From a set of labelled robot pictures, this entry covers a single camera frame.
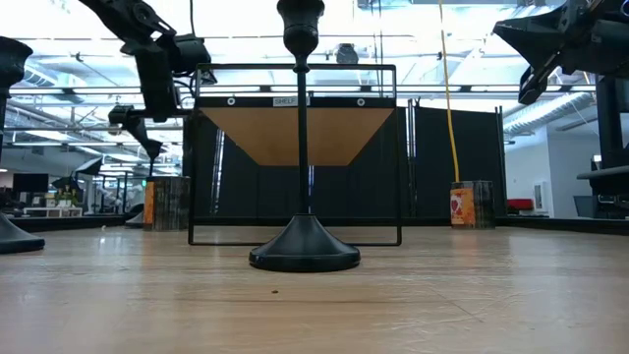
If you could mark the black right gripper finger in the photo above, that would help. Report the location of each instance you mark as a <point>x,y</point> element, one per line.
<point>538,39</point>
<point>533,86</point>

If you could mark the red candle glass jar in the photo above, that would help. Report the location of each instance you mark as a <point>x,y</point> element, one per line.
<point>472,206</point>
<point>167,206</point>

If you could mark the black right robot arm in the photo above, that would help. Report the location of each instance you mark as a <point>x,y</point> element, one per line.
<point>614,44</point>

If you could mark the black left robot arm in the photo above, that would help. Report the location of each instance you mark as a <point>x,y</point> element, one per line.
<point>123,15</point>

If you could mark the black studio softbox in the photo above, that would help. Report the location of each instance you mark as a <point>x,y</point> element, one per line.
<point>89,167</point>

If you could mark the black room divider panel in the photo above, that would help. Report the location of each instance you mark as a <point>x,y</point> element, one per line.
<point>479,147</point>
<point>236,192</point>

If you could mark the black computer monitor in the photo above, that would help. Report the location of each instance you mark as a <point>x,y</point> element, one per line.
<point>609,123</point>

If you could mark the small background potted plant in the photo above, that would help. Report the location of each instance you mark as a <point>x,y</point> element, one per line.
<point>66,195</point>

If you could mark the grey computer workstation cart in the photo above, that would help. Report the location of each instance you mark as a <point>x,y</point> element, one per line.
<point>604,174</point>

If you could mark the black background monitor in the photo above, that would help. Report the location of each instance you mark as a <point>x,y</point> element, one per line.
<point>29,183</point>

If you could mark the red sofa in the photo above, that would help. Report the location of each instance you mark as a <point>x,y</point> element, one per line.
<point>520,204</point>

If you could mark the white low cabinet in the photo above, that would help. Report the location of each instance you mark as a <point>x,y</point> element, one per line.
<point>51,212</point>

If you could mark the white ceiling duct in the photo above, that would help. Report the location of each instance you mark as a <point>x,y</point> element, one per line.
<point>550,113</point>

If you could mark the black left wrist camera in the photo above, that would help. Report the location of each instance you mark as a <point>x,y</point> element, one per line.
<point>191,51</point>

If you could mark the wooden shelf black metal frame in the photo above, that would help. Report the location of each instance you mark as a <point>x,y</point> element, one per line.
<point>275,133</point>

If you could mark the white framed wall board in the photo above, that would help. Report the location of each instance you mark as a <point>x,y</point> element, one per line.
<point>539,196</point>

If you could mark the black aluminium table frame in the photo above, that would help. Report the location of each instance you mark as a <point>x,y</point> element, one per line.
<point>565,224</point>

